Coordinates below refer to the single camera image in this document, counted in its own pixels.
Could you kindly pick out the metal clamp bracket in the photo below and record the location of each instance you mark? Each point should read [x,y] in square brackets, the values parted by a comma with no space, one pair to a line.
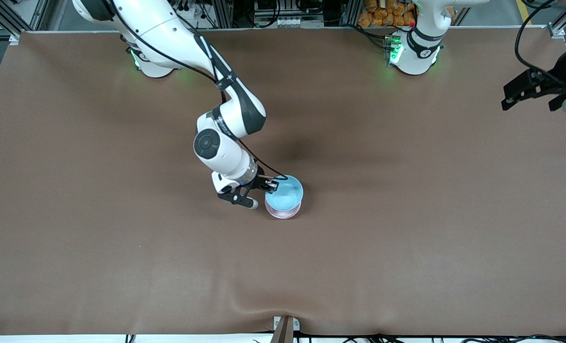
[296,324]

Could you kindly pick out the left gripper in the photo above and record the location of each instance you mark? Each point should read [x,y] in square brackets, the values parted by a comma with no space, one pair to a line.
[550,78]

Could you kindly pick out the blue bowl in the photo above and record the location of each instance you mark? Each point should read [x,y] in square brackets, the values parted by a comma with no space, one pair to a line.
[284,193]

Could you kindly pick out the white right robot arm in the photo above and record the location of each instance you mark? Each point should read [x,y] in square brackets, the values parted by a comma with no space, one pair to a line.
[168,33]

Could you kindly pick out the brown table cloth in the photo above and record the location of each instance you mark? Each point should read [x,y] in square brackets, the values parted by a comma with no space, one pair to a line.
[283,267]

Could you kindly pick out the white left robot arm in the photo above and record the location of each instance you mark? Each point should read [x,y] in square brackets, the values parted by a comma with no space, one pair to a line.
[419,52]

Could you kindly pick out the orange packaged goods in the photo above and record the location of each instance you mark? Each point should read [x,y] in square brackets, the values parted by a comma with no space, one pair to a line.
[383,12]

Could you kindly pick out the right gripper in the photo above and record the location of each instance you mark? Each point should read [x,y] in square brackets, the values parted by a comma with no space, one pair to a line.
[258,179]

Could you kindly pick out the pink bowl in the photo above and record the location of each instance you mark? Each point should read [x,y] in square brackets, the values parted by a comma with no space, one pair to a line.
[283,215]

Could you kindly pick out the wooden bar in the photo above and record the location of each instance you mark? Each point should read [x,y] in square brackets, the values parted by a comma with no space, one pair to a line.
[283,333]

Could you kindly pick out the white power strip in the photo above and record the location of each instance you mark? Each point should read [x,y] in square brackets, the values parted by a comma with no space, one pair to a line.
[187,12]

